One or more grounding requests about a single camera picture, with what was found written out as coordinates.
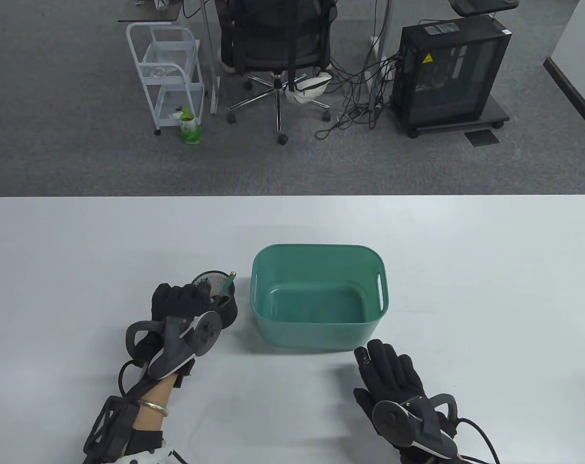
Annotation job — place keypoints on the person's left hand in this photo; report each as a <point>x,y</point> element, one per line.
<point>181,302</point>

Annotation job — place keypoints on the person's right hand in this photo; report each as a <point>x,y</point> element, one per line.
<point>391,377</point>

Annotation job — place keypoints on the green fountain pen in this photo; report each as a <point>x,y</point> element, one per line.
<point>226,285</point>

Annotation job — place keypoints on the green plastic basket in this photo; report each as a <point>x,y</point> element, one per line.
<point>321,309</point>

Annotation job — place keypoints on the person's left forearm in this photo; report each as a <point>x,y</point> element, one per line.
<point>152,391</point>

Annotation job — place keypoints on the person's right forearm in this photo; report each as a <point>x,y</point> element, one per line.
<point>459,455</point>

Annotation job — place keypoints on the grey right hand tracker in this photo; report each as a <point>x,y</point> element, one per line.
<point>394,423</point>

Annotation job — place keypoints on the grey hand tracker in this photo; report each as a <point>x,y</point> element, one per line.
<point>394,423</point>
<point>176,348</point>

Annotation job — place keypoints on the grey left hand tracker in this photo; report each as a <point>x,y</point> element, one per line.
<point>176,348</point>

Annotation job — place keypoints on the black mesh pen holder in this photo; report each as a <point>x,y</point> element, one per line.
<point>227,314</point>

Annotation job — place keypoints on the green plastic bottle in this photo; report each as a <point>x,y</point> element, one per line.
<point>190,130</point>

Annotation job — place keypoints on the white helmet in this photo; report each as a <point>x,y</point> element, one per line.
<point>307,92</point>

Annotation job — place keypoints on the white desk leg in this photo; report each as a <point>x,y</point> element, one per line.
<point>210,58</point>
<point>382,43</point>

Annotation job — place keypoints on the white rolling cart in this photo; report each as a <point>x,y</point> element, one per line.
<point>169,50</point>

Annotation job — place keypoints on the black floor plate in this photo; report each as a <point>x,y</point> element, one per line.
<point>482,137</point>

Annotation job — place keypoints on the black office chair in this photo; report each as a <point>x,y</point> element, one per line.
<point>273,43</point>

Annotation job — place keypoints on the black wheeled platform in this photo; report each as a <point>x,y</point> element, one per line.
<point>498,113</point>

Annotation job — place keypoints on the dark desk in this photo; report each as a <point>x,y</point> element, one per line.
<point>147,14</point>

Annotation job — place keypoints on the black computer tower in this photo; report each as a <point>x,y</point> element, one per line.
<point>447,82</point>

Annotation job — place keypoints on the black stand base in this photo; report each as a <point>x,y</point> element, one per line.
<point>481,7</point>

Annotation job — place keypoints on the black left wrist mount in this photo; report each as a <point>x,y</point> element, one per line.
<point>106,430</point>

